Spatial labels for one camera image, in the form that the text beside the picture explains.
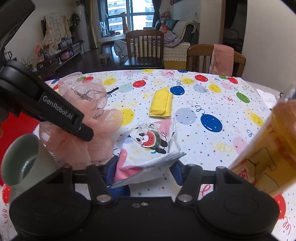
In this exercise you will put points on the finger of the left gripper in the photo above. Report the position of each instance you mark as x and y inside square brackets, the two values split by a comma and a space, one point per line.
[85, 133]

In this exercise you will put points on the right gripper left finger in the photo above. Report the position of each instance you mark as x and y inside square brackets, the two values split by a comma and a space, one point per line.
[100, 179]

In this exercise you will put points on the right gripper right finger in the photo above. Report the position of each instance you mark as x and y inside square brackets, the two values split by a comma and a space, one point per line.
[189, 177]

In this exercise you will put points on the pink mesh bath pouf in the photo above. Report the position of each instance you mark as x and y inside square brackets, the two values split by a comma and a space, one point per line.
[90, 97]

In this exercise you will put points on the panda print tissue pack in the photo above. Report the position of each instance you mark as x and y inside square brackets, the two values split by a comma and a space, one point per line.
[148, 151]

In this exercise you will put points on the yellow cloth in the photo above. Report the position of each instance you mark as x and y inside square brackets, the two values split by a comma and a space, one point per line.
[161, 103]

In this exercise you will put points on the dark tv cabinet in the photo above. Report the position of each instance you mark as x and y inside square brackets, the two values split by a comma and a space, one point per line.
[50, 65]

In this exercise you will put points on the red white cardboard box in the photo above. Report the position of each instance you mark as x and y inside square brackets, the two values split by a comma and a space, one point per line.
[14, 127]

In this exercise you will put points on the balloon print tablecloth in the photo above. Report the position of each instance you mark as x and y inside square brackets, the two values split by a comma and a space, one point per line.
[216, 117]

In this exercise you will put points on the pale green ceramic mug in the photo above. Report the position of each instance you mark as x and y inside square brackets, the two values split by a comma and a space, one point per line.
[26, 162]

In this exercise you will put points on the small wooden stool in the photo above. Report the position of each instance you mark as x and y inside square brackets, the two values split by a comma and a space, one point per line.
[105, 58]

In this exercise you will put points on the orange drink bottle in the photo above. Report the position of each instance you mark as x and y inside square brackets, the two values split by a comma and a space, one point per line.
[268, 162]

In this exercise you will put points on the grey bundle on floor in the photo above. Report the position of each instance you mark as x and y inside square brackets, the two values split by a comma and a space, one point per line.
[120, 48]

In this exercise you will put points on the white coffee table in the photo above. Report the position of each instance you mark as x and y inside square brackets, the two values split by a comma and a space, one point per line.
[109, 41]

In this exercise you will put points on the dark wooden dining chair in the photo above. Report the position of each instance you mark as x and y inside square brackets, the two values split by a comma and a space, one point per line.
[145, 50]

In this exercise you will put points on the pink towel on chair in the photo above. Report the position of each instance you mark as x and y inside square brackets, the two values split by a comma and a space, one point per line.
[222, 60]

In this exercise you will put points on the wooden chair with towel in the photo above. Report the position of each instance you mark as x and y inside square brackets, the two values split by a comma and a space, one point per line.
[199, 59]

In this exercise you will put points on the green sofa with covers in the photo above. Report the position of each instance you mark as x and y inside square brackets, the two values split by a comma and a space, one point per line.
[178, 37]

